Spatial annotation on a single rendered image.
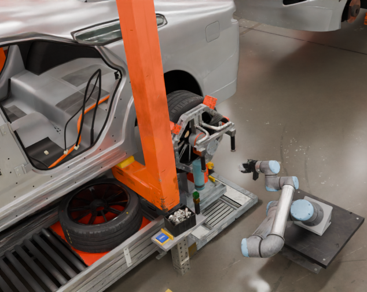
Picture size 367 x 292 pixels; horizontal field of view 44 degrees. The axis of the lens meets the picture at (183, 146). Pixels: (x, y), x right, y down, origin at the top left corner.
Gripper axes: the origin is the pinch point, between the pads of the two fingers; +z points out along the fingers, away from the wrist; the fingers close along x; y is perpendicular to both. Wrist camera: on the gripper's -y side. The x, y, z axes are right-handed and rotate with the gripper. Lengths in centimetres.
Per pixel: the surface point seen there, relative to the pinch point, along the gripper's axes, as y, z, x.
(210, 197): -31, 57, -5
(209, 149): 24.3, 13.3, 9.0
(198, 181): 2.1, 28.6, 20.3
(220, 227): -50, 40, 12
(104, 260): -9, 50, 112
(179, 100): 67, 27, 6
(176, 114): 60, 23, 17
